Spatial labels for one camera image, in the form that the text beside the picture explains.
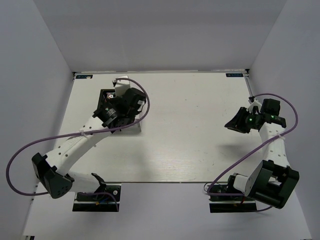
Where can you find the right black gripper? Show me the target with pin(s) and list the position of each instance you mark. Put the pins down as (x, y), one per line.
(236, 123)

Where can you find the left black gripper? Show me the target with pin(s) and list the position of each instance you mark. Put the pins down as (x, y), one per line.
(121, 97)

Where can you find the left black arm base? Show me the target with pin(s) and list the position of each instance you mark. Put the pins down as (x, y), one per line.
(102, 203)

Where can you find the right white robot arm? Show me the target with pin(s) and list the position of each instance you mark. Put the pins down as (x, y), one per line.
(273, 180)

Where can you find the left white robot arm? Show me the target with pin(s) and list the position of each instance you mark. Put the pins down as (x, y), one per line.
(54, 168)

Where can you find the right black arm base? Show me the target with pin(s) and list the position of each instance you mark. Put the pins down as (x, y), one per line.
(228, 204)

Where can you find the black pen holder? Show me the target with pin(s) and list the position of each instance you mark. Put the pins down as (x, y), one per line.
(105, 100)

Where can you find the white pen holder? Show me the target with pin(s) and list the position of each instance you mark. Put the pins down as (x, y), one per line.
(136, 128)

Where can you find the left blue table label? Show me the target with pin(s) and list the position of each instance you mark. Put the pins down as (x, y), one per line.
(84, 76)

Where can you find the blue table label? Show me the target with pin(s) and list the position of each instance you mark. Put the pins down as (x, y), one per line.
(234, 75)
(84, 76)

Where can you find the right blue table label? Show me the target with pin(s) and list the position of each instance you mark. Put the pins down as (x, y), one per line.
(234, 75)

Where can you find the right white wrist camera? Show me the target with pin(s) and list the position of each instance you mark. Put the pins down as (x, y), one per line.
(254, 104)

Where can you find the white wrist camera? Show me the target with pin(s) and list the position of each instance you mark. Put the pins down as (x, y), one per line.
(254, 104)
(121, 86)

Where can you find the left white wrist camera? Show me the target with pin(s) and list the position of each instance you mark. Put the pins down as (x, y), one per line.
(121, 86)

